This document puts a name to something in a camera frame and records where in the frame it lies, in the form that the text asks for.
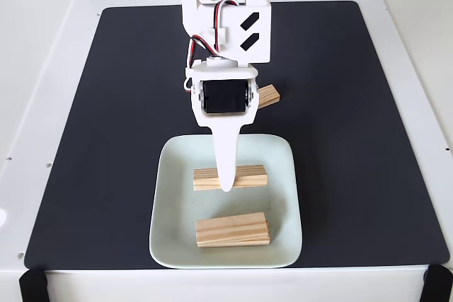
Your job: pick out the pale green square plate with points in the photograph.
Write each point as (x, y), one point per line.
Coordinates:
(173, 203)

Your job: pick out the black table mat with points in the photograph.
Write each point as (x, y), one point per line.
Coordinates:
(106, 139)

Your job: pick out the black corner bracket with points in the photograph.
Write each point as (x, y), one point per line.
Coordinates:
(439, 284)
(33, 286)

